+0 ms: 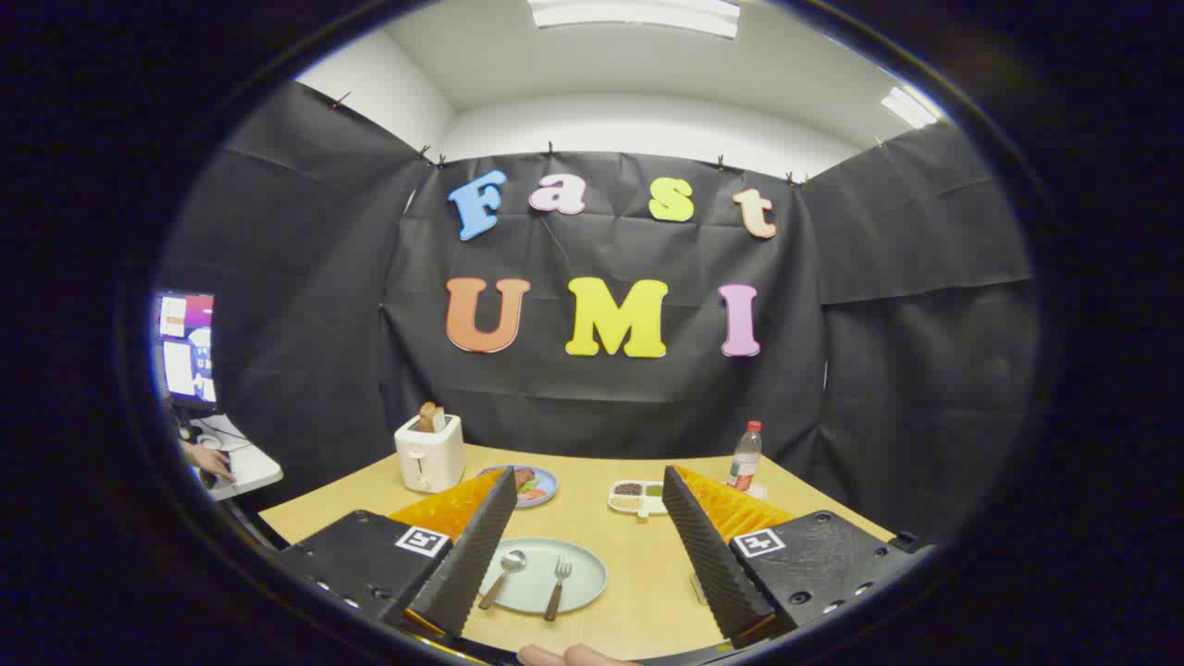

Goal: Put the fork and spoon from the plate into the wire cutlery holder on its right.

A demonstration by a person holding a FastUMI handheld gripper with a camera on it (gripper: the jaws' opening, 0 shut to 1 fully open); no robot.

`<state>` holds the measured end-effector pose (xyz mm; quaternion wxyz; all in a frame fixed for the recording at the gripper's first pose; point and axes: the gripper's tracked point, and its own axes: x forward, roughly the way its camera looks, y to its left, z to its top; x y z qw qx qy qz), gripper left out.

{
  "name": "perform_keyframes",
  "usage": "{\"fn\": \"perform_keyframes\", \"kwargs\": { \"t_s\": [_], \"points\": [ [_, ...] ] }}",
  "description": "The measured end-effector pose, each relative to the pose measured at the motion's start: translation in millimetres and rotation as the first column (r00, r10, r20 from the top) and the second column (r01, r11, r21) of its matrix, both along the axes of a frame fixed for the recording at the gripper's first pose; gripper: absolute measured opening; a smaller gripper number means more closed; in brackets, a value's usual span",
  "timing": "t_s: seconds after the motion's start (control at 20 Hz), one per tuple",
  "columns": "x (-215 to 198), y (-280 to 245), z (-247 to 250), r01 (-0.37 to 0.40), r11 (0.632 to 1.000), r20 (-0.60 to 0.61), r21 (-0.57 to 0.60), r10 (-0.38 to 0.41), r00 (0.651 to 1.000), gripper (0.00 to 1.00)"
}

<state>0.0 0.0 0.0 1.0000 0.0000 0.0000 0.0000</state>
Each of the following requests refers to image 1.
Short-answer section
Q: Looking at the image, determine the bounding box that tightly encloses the white toaster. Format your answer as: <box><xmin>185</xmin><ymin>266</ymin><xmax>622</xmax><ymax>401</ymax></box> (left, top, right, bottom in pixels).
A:
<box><xmin>394</xmin><ymin>413</ymin><xmax>466</xmax><ymax>494</ymax></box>

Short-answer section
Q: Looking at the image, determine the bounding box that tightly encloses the metal spoon with wooden handle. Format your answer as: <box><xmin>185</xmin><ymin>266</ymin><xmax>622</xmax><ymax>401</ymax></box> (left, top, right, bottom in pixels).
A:
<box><xmin>477</xmin><ymin>549</ymin><xmax>528</xmax><ymax>611</ymax></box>

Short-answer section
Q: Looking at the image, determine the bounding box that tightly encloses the black backdrop cloth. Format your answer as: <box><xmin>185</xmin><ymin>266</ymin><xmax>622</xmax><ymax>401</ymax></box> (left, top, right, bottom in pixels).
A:
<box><xmin>153</xmin><ymin>81</ymin><xmax>1042</xmax><ymax>547</ymax></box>

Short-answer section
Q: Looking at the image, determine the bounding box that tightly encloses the white divided dish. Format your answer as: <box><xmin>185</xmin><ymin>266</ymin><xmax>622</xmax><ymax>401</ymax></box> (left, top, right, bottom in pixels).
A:
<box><xmin>608</xmin><ymin>479</ymin><xmax>669</xmax><ymax>519</ymax></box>

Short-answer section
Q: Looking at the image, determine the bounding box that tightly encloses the blue plate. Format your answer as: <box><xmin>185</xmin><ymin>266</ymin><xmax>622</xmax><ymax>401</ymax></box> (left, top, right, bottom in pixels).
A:
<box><xmin>476</xmin><ymin>464</ymin><xmax>560</xmax><ymax>509</ymax></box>

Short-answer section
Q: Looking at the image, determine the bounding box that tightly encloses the metal fork with wooden handle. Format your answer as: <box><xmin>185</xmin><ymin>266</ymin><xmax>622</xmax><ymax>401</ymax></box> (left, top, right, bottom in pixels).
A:
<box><xmin>543</xmin><ymin>557</ymin><xmax>574</xmax><ymax>623</ymax></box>

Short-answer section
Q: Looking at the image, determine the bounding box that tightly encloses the pale green plate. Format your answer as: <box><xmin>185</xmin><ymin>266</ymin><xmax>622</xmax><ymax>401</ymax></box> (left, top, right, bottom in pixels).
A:
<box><xmin>478</xmin><ymin>537</ymin><xmax>609</xmax><ymax>615</ymax></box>

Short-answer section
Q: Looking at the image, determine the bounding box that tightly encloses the long ceiling light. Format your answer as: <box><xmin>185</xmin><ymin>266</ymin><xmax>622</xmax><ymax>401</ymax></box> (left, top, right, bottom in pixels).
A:
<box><xmin>527</xmin><ymin>0</ymin><xmax>741</xmax><ymax>40</ymax></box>

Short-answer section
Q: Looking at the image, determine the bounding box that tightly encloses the white side desk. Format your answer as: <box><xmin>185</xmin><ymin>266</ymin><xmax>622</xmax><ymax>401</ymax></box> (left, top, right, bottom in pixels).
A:
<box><xmin>180</xmin><ymin>413</ymin><xmax>284</xmax><ymax>501</ymax></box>

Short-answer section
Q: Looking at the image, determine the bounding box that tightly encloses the small ceiling light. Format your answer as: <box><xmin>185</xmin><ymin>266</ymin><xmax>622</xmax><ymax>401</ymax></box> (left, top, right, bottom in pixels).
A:
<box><xmin>881</xmin><ymin>86</ymin><xmax>940</xmax><ymax>129</ymax></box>

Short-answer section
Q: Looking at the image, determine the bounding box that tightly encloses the computer monitor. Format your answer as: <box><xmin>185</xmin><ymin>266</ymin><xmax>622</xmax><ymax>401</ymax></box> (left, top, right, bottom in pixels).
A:
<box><xmin>153</xmin><ymin>291</ymin><xmax>218</xmax><ymax>413</ymax></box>

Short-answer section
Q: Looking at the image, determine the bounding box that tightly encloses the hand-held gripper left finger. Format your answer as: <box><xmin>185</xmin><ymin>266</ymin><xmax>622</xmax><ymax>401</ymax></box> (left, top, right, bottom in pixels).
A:
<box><xmin>268</xmin><ymin>465</ymin><xmax>520</xmax><ymax>644</ymax></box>

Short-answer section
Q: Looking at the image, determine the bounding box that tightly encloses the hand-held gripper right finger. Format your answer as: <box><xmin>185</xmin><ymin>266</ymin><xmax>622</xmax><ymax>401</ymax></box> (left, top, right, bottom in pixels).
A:
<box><xmin>660</xmin><ymin>464</ymin><xmax>935</xmax><ymax>650</ymax></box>

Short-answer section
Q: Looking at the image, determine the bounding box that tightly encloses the clear plastic water bottle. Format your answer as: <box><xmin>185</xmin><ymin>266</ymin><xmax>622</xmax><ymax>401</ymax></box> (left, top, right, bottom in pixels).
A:
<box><xmin>728</xmin><ymin>421</ymin><xmax>764</xmax><ymax>491</ymax></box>

